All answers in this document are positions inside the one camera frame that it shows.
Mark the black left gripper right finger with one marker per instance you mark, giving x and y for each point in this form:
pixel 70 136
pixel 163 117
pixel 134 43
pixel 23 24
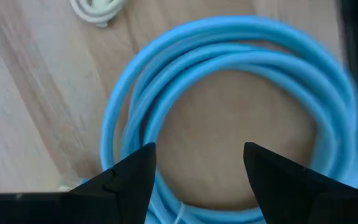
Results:
pixel 281 186

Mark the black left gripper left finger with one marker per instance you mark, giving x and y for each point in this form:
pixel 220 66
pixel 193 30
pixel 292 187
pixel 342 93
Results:
pixel 126 193

